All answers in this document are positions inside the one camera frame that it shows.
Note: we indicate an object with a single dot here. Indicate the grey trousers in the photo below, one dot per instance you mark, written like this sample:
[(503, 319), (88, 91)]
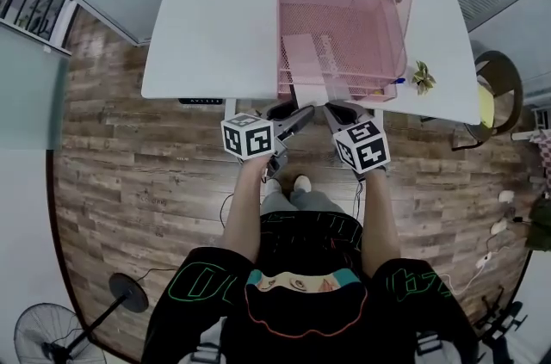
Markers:
[(301, 201)]

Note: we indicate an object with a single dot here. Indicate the black printed shirt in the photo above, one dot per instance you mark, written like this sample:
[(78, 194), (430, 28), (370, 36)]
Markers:
[(310, 310)]

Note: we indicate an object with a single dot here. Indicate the person's left forearm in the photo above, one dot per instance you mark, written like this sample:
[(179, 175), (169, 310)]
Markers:
[(243, 207)]

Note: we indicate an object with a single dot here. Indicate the person's right forearm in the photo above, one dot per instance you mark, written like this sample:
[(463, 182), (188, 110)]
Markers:
[(381, 220)]

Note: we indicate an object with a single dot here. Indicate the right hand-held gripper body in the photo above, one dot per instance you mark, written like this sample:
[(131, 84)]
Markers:
[(363, 147)]

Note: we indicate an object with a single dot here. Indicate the checkered cloth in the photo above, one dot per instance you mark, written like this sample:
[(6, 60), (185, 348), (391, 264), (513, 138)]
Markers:
[(544, 153)]

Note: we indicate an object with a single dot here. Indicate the white desk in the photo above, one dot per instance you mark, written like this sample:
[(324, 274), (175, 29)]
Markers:
[(215, 26)]

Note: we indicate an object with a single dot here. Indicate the black standing fan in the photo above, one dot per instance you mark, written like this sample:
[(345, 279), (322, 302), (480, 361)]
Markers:
[(86, 323)]

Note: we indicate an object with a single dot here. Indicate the black railing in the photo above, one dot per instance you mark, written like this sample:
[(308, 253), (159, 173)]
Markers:
[(39, 9)]

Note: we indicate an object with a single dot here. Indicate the small green potted plant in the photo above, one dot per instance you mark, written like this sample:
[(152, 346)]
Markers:
[(423, 77)]

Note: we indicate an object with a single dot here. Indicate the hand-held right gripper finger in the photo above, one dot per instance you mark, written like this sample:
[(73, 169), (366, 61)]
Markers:
[(332, 115), (359, 112)]

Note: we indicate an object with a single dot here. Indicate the white left shoe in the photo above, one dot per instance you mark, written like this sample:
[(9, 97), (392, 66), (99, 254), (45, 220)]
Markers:
[(274, 186)]

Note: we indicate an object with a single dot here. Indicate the white shoe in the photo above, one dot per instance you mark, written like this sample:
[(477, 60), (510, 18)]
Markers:
[(274, 186), (302, 183)]

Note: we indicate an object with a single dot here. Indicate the blue pen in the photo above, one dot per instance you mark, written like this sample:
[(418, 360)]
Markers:
[(400, 81)]

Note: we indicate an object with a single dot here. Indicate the dark green bag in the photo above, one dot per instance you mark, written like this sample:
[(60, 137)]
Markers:
[(541, 224)]

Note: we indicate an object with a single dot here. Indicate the white slipper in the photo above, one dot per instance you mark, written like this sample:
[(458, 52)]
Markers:
[(499, 226), (506, 196)]

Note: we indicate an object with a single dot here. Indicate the black desk control panel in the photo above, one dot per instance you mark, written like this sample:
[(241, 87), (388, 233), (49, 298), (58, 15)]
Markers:
[(200, 100)]

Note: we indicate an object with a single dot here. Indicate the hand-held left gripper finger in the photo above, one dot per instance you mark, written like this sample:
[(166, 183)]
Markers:
[(282, 109), (306, 112)]

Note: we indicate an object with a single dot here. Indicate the black wheeled stand base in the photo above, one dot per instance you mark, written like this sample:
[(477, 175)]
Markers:
[(501, 317)]

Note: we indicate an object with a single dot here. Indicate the white right shoe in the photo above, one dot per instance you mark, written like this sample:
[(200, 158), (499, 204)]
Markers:
[(302, 183)]

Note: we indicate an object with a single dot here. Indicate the pink mesh desk organizer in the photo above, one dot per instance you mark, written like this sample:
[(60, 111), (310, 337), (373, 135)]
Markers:
[(340, 9)]

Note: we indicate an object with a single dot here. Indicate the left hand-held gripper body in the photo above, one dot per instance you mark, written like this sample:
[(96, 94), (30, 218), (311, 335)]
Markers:
[(247, 136)]

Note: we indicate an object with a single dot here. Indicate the dark chair with yellow cushion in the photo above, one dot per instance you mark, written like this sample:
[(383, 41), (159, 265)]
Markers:
[(495, 95)]

